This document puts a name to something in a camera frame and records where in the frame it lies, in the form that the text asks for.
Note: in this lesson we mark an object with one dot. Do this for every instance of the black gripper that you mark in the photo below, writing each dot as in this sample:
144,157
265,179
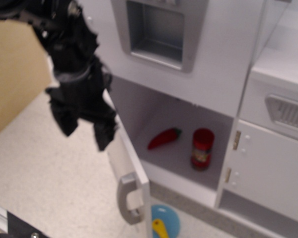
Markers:
82,98

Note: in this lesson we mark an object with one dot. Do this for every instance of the white fridge door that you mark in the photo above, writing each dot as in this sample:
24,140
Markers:
124,160

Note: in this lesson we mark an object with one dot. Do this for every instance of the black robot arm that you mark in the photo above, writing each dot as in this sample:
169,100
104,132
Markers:
64,34

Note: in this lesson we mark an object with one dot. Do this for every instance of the white toy fridge cabinet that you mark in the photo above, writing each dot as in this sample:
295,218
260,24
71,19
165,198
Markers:
151,98

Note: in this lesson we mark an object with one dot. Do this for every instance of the red toy chili pepper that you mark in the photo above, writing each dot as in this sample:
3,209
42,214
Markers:
164,137

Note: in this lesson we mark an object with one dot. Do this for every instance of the light plywood panel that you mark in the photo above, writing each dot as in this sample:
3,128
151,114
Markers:
24,71

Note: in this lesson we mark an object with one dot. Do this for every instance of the red lid spice jar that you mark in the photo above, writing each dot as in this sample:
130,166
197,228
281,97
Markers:
202,144

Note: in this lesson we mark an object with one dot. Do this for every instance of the light blue plate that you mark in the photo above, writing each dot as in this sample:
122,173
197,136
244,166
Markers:
169,217

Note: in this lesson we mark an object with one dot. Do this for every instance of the lower brass cabinet hinge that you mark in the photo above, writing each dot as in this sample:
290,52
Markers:
227,175

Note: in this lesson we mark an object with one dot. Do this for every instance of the brass cabinet hinge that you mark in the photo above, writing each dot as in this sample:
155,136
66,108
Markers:
227,175
236,139

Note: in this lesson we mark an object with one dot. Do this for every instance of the upper brass cabinet hinge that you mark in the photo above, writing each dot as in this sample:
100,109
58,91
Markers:
236,139

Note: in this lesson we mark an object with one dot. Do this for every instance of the white toy oven cabinet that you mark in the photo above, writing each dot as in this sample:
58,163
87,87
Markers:
262,192

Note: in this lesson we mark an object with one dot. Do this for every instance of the grey oven vent panel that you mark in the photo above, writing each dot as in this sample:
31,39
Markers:
282,111

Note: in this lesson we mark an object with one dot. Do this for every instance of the grey fridge door handle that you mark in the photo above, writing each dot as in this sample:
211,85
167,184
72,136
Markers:
126,185

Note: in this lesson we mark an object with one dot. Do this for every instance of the yellow toy utensil handle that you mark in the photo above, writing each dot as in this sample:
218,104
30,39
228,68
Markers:
159,227

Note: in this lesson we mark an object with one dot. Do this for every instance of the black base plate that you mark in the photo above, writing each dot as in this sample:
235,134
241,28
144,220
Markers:
18,228

